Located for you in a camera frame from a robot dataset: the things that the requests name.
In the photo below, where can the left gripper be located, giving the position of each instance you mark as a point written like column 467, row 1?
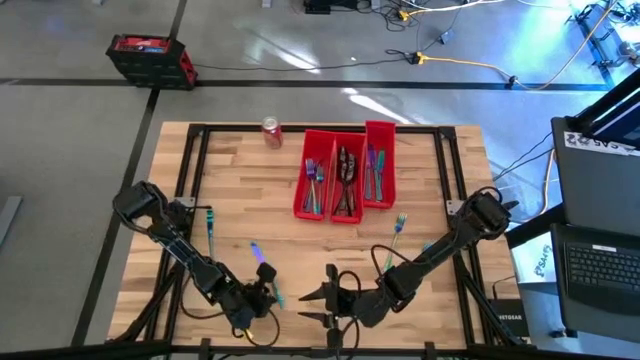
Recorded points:
column 247, row 307

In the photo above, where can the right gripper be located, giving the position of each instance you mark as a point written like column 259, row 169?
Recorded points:
column 345, row 305

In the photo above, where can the red plastic bin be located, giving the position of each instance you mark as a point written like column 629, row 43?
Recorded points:
column 362, row 150
column 387, row 135
column 302, row 200

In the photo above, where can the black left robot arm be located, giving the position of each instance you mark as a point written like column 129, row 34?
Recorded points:
column 175, row 245

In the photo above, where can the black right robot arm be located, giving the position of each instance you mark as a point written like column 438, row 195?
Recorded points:
column 440, row 250

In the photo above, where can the red soda can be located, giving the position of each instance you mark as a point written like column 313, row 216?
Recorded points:
column 271, row 132

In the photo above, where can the white sheet with black logo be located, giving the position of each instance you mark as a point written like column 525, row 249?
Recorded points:
column 537, row 260

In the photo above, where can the red black toolbox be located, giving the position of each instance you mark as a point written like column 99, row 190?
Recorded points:
column 150, row 60

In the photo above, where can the black box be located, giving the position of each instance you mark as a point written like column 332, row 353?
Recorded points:
column 325, row 6

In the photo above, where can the grey power adapter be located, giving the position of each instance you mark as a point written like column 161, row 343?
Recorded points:
column 446, row 36

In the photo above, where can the grey laptop lid with sticker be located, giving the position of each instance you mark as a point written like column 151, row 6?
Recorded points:
column 595, row 190

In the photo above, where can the black monitor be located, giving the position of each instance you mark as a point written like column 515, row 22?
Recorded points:
column 620, row 120

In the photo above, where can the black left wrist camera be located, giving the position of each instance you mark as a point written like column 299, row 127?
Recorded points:
column 266, row 273

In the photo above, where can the black table-level camera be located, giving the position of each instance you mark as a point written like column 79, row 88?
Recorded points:
column 320, row 352

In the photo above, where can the black aluminium table frame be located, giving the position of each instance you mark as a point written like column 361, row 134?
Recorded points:
column 235, row 128

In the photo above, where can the black Netgear switch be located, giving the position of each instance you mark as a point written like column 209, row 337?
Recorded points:
column 510, row 317

